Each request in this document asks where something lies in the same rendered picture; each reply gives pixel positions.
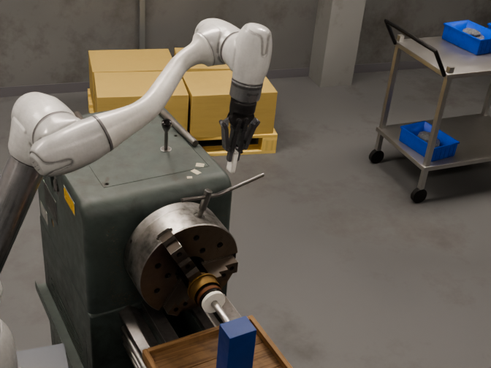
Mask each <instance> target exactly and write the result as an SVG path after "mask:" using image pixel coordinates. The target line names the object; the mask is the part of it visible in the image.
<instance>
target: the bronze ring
mask: <svg viewBox="0 0 491 368"><path fill-rule="evenodd" d="M201 273H202V274H201V275H199V276H197V277H196V278H194V279H193V280H192V281H191V282H190V281H189V287H188V290H187V292H188V295H189V297H190V299H192V300H194V302H195V303H196V304H197V305H199V306H200V307H201V308H202V300H203V299H204V298H205V296H206V295H207V294H209V293H210V292H213V291H220V292H221V293H222V294H224V293H223V291H222V290H221V286H220V285H219V283H218V280H217V278H216V276H215V275H213V274H211V273H204V272H201Z"/></svg>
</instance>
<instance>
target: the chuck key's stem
mask: <svg viewBox="0 0 491 368"><path fill-rule="evenodd" d="M203 195H205V196H206V199H202V200H201V202H200V205H199V212H198V215H197V217H199V218H202V215H203V212H204V211H206V209H207V206H208V203H209V201H210V197H211V195H212V191H211V190H210V189H208V188H207V189H205V192H204V194H203Z"/></svg>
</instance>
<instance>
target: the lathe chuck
mask: <svg viewBox="0 0 491 368"><path fill-rule="evenodd" d="M198 212H199V208H184V209H179V210H175V211H172V212H169V213H167V214H165V215H163V216H161V217H160V218H158V219H156V220H155V221H154V222H152V223H151V224H150V225H149V226H148V227H147V228H146V229H145V230H144V231H143V232H142V233H141V234H140V236H139V237H138V238H137V240H136V241H135V243H134V245H133V247H132V249H131V252H130V254H129V263H128V268H129V275H130V277H131V279H132V281H133V283H134V281H135V283H136V285H137V290H138V291H139V292H140V294H141V296H142V298H143V299H144V300H145V302H146V303H147V304H148V305H149V306H151V307H152V308H153V309H155V310H160V308H161V306H162V305H163V303H164V302H165V300H166V299H167V297H168V296H169V294H170V292H171V290H172V289H173V288H174V286H175V284H176V283H177V281H178V279H177V278H176V274H175V273H181V274H184V272H183V271H182V269H181V268H180V267H179V266H178V264H177V263H176V261H175V260H174V258H173V257H172V256H171V255H170V253H169V251H168V250H167V249H166V248H165V246H164V245H163V244H162V242H161V240H159V241H158V239H159V237H160V236H161V235H162V234H164V233H165V232H167V231H168V230H173V231H172V233H173V234H174V236H175V238H176V239H177V240H178V241H179V243H180V244H181V246H182V247H183V249H184V250H185V251H186V253H187V254H188V255H189V257H190V259H191V260H192V261H193V262H194V264H195V265H196V266H197V257H200V258H201V259H202V260H203V261H208V260H211V259H215V258H220V257H222V256H228V255H231V254H234V253H237V244H236V241H235V239H234V237H233V236H232V235H231V234H230V233H229V231H228V230H227V229H226V227H225V226H224V225H223V224H222V223H221V221H220V220H219V219H218V218H217V217H216V216H215V215H214V214H212V213H211V212H208V211H207V210H206V211H204V212H203V216H204V217H205V219H199V218H196V217H195V216H194V214H196V213H198ZM133 279H134V280H133ZM135 283H134V284H135Z"/></svg>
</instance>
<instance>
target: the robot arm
mask: <svg viewBox="0 0 491 368"><path fill-rule="evenodd" d="M272 47H273V41H272V34H271V31H270V30H269V29H268V28H267V27H265V26H263V25H261V24H258V23H247V24H245V25H244V27H242V28H241V29H239V28H237V27H236V26H234V25H232V24H231V23H228V22H226V21H224V20H221V19H217V18H208V19H205V20H203V21H201V22H200V23H199V24H198V25H197V27H196V29H195V32H194V35H193V39H192V42H191V44H189V45H188V46H186V47H185V48H183V49H182V50H181V51H180V52H178V53H177V54H176V55H175V56H174V57H173V58H172V59H171V60H170V62H169V63H168V64H167V65H166V66H165V68H164V69H163V71H162V72H161V74H160V75H159V76H158V77H157V79H156V80H155V82H154V83H153V84H152V86H151V87H150V88H149V90H148V91H147V92H146V94H145V95H144V96H143V97H142V98H140V99H139V100H137V101H136V102H134V103H132V104H130V105H127V106H125V107H121V108H118V109H115V110H110V111H108V112H103V113H99V114H96V115H92V116H91V117H88V118H84V119H82V120H81V119H79V118H77V117H76V116H75V114H74V113H73V111H71V110H70V108H68V106H66V105H65V104H64V103H63V102H62V101H60V100H59V99H57V98H56V97H54V96H50V95H47V94H44V93H40V92H31V93H26V94H24V95H22V96H21V97H20V98H19V99H18V100H17V101H16V102H15V104H14V106H13V108H12V114H11V119H12V120H11V127H10V133H9V142H8V149H9V153H10V155H9V158H8V160H7V163H6V165H5V167H4V170H3V172H2V174H1V177H0V274H1V271H2V269H3V267H4V264H5V262H6V260H7V257H8V255H9V252H10V251H11V249H12V246H13V244H14V241H15V239H16V237H17V235H18V232H19V230H20V228H21V226H22V223H23V221H24V218H25V216H26V214H27V212H28V209H29V207H30V205H31V203H32V200H33V198H34V195H35V193H36V192H37V189H38V187H39V184H40V182H41V180H42V177H43V175H44V176H46V177H53V176H59V175H65V174H68V173H70V172H74V171H76V170H78V169H81V168H83V167H84V166H87V165H89V164H91V163H93V162H95V161H97V160H98V159H100V158H101V157H102V156H104V155H106V154H107V153H109V152H110V151H112V150H114V149H115V148H116V147H117V146H119V145H120V144H121V143H122V142H123V141H125V140H126V139H128V138H129V137H130V136H131V135H133V134H134V133H136V132H137V131H139V130H140V129H141V128H143V127H144V126H146V125H147V124H148V123H150V122H151V121H152V120H153V119H154V118H155V117H156V116H157V115H158V114H159V113H160V112H161V111H162V110H163V109H164V107H165V106H166V104H167V102H168V101H169V100H170V97H171V96H172V94H173V92H174V91H175V89H176V88H177V86H178V84H179V82H180V81H181V79H182V77H183V76H184V74H185V73H186V72H187V70H189V69H190V68H191V67H193V66H196V65H198V64H204V65H206V66H216V65H225V64H226V65H227V66H228V67H229V68H230V70H231V71H232V81H231V86H230V91H229V95H230V96H231V101H230V105H229V114H228V115H227V118H225V119H224V120H220V121H219V123H220V125H221V138H222V148H223V149H225V151H226V152H227V160H228V162H227V170H228V171H229V172H230V173H235V170H236V165H237V161H239V160H240V154H241V153H243V150H247V149H248V146H249V144H250V142H251V139H252V137H253V135H254V132H255V130H256V127H257V126H258V125H259V124H260V121H259V120H258V119H257V118H255V117H254V113H255V109H256V102H257V101H259V100H260V96H261V92H262V87H263V82H264V79H265V77H266V75H267V72H268V69H269V66H270V60H271V55H272ZM229 123H230V124H231V125H230V128H231V130H230V134H229V129H228V126H229ZM0 368H21V367H18V360H17V353H16V349H15V343H14V340H13V337H12V333H11V331H10V330H9V327H8V326H7V325H6V323H5V322H3V321H2V320H1V319H0Z"/></svg>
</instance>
